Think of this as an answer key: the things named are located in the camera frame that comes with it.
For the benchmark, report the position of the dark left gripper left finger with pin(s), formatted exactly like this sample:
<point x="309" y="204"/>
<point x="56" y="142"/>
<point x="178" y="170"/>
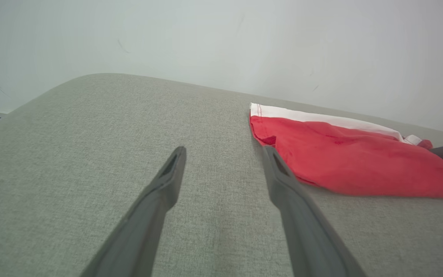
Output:
<point x="148" y="227"/>

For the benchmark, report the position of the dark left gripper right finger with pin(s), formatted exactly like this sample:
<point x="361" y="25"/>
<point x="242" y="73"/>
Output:
<point x="306" y="231"/>

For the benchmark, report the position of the red garment with white band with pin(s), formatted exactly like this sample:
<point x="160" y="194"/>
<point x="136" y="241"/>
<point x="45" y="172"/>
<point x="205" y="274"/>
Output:
<point x="352" y="157"/>

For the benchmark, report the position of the grey fabric sofa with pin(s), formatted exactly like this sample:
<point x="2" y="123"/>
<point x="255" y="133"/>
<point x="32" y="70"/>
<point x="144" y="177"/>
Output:
<point x="90" y="146"/>

